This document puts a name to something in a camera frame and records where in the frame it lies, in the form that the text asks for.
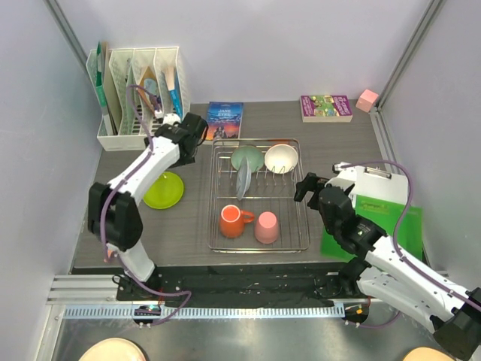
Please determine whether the pink plastic cup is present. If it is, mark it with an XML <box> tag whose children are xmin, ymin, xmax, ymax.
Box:
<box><xmin>254</xmin><ymin>211</ymin><xmax>280</xmax><ymax>244</ymax></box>

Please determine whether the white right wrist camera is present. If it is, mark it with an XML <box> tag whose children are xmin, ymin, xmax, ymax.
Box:
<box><xmin>326</xmin><ymin>162</ymin><xmax>357</xmax><ymax>196</ymax></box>

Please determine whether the lime green plate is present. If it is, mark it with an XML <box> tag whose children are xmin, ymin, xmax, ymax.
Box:
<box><xmin>143</xmin><ymin>171</ymin><xmax>184</xmax><ymax>210</ymax></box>

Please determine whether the orange mug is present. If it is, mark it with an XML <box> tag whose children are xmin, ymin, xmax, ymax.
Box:
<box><xmin>219</xmin><ymin>205</ymin><xmax>256</xmax><ymax>238</ymax></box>

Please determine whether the colourful children's book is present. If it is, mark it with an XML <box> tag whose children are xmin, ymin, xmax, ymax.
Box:
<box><xmin>137</xmin><ymin>66</ymin><xmax>163</xmax><ymax>118</ymax></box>

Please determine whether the blue spine book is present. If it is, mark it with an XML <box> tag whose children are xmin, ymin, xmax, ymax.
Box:
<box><xmin>162</xmin><ymin>66</ymin><xmax>183</xmax><ymax>120</ymax></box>

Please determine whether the metal wire dish rack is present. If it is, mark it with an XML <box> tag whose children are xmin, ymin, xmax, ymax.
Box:
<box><xmin>207</xmin><ymin>138</ymin><xmax>310</xmax><ymax>253</ymax></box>

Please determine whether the pink cube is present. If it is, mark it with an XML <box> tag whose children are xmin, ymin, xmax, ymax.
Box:
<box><xmin>355</xmin><ymin>89</ymin><xmax>379</xmax><ymax>113</ymax></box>

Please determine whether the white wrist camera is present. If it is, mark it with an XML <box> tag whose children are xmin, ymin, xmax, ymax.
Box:
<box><xmin>326</xmin><ymin>162</ymin><xmax>357</xmax><ymax>196</ymax></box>
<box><xmin>152</xmin><ymin>111</ymin><xmax>181</xmax><ymax>130</ymax></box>

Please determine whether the mint green bowl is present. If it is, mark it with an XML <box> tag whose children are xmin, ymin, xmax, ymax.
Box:
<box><xmin>231</xmin><ymin>145</ymin><xmax>265</xmax><ymax>172</ymax></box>

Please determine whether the white orange bowl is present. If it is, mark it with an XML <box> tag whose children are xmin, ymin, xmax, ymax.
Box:
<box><xmin>265</xmin><ymin>144</ymin><xmax>299</xmax><ymax>174</ymax></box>

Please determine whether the white clipboard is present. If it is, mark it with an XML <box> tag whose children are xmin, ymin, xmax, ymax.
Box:
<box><xmin>349</xmin><ymin>166</ymin><xmax>409</xmax><ymax>205</ymax></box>

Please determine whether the green plastic folder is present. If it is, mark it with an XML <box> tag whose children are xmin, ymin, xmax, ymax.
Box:
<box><xmin>319</xmin><ymin>194</ymin><xmax>425</xmax><ymax>274</ymax></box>

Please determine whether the white file organizer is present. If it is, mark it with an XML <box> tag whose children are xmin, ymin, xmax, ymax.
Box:
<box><xmin>86</xmin><ymin>47</ymin><xmax>191</xmax><ymax>151</ymax></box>

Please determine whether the purple puzzle book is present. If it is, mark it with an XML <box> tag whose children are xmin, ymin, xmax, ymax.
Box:
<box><xmin>300</xmin><ymin>95</ymin><xmax>352</xmax><ymax>123</ymax></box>

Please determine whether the light blue plate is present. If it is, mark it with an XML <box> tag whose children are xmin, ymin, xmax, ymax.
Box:
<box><xmin>236</xmin><ymin>157</ymin><xmax>251</xmax><ymax>201</ymax></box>

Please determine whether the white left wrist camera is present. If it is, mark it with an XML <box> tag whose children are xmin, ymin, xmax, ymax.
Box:
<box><xmin>152</xmin><ymin>111</ymin><xmax>181</xmax><ymax>130</ymax></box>

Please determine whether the teal folder in organizer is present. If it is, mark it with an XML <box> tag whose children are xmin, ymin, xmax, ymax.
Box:
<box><xmin>95</xmin><ymin>41</ymin><xmax>113</xmax><ymax>135</ymax></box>

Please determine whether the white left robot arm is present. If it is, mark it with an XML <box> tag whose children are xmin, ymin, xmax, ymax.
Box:
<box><xmin>87</xmin><ymin>113</ymin><xmax>208</xmax><ymax>300</ymax></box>

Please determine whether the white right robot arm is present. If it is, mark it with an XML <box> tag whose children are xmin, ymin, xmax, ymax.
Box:
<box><xmin>294</xmin><ymin>173</ymin><xmax>480</xmax><ymax>360</ymax></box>

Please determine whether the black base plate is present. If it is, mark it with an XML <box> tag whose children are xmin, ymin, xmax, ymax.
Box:
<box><xmin>144</xmin><ymin>262</ymin><xmax>364</xmax><ymax>303</ymax></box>

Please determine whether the Jane Eyre book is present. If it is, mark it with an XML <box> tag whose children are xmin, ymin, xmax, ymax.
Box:
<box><xmin>204</xmin><ymin>102</ymin><xmax>244</xmax><ymax>144</ymax></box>

